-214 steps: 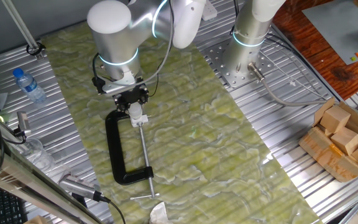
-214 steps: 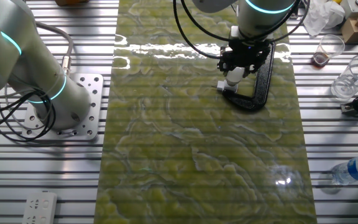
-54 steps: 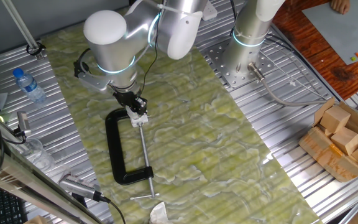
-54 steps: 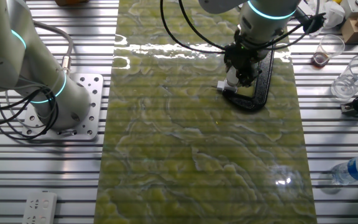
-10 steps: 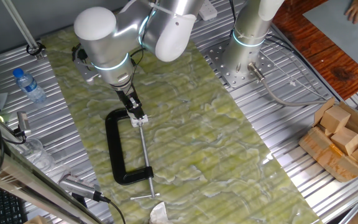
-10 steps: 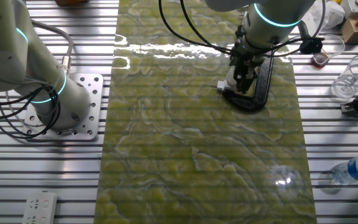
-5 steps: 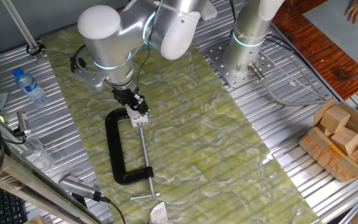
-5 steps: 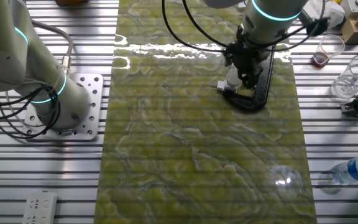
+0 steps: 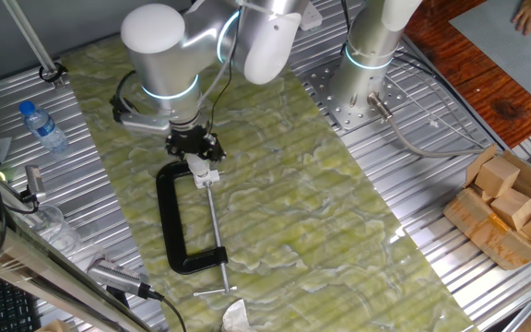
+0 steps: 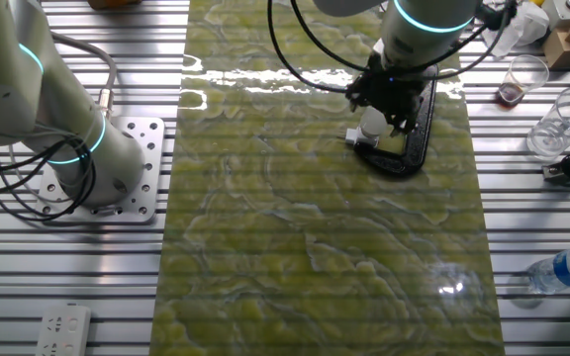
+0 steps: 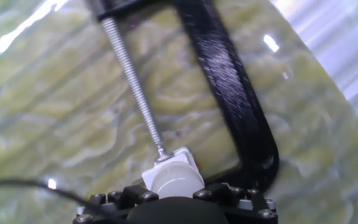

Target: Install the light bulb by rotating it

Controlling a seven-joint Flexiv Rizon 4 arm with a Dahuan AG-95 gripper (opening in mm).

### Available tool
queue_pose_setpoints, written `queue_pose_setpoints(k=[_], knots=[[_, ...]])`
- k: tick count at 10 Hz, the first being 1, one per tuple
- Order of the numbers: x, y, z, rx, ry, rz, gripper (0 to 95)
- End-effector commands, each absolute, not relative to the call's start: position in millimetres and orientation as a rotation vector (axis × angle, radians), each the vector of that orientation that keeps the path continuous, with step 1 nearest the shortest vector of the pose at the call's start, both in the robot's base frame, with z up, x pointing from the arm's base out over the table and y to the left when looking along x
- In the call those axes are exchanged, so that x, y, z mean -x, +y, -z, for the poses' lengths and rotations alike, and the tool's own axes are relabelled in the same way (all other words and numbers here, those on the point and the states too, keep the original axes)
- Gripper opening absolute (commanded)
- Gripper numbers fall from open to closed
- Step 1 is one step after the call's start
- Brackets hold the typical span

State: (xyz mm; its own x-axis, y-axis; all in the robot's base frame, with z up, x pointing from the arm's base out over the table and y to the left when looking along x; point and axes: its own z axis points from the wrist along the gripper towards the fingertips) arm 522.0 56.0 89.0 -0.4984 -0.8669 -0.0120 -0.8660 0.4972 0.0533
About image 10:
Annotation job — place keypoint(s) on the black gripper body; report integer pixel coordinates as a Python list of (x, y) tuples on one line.
[(391, 91)]

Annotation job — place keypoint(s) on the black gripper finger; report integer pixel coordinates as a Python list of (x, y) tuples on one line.
[(356, 96), (400, 122)]

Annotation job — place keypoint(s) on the white light bulb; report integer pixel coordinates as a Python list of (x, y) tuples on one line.
[(373, 122)]

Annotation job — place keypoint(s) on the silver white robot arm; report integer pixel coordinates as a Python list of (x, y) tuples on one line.
[(18, 84)]

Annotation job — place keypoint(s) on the black C-clamp with steel screw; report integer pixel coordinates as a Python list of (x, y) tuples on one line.
[(421, 133)]

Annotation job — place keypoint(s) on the plastic cup with brown liquid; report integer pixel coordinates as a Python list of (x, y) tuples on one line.
[(510, 94)]

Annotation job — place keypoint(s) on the green marble pattern mat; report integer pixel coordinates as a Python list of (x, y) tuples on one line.
[(290, 222)]

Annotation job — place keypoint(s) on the small cardboard box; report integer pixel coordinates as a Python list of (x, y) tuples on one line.
[(562, 52)]

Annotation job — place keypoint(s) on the grey emergency stop box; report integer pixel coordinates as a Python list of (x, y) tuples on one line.
[(559, 15)]

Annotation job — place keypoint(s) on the water bottle with blue cap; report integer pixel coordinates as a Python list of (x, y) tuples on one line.
[(567, 269)]

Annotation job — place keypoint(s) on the white power strip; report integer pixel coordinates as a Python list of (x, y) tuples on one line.
[(62, 329)]

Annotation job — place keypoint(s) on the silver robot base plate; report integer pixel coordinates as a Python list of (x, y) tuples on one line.
[(146, 148)]

